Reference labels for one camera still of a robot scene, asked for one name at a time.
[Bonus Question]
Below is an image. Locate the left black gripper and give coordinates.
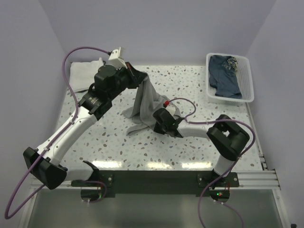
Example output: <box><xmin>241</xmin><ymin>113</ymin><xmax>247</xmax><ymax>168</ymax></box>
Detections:
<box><xmin>108</xmin><ymin>61</ymin><xmax>147</xmax><ymax>100</ymax></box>

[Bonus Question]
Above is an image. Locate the white motorcycle print tank top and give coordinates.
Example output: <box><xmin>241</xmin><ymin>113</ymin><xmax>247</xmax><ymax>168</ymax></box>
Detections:
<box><xmin>69</xmin><ymin>57</ymin><xmax>104</xmax><ymax>93</ymax></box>

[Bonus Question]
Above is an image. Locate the grey tank top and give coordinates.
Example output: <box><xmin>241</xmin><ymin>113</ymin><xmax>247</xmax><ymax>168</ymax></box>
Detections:
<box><xmin>123</xmin><ymin>76</ymin><xmax>168</xmax><ymax>135</ymax></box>

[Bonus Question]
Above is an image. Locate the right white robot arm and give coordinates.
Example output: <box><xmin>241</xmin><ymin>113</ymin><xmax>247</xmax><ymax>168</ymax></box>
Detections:
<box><xmin>153</xmin><ymin>108</ymin><xmax>250</xmax><ymax>187</ymax></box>

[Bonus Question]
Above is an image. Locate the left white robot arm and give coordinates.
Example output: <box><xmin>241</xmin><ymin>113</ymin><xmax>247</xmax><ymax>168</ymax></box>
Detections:
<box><xmin>23</xmin><ymin>63</ymin><xmax>148</xmax><ymax>190</ymax></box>

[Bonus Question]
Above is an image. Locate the blue garment in basket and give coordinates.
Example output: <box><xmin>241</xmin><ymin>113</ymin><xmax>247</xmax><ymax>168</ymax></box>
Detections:
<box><xmin>208</xmin><ymin>55</ymin><xmax>242</xmax><ymax>99</ymax></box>

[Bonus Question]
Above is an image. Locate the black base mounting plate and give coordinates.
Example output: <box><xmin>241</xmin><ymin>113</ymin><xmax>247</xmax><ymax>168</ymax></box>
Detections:
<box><xmin>71</xmin><ymin>170</ymin><xmax>238</xmax><ymax>198</ymax></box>

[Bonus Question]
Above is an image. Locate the white plastic laundry basket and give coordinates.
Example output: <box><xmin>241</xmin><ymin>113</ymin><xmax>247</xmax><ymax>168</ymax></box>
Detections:
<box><xmin>206</xmin><ymin>53</ymin><xmax>254</xmax><ymax>104</ymax></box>

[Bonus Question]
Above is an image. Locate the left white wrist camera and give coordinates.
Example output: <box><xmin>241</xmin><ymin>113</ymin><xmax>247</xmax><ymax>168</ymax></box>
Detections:
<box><xmin>108</xmin><ymin>47</ymin><xmax>127</xmax><ymax>69</ymax></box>

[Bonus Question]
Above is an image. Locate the aluminium frame rail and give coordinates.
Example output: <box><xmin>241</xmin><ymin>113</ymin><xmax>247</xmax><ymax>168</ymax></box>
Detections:
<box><xmin>237</xmin><ymin>155</ymin><xmax>281</xmax><ymax>190</ymax></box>

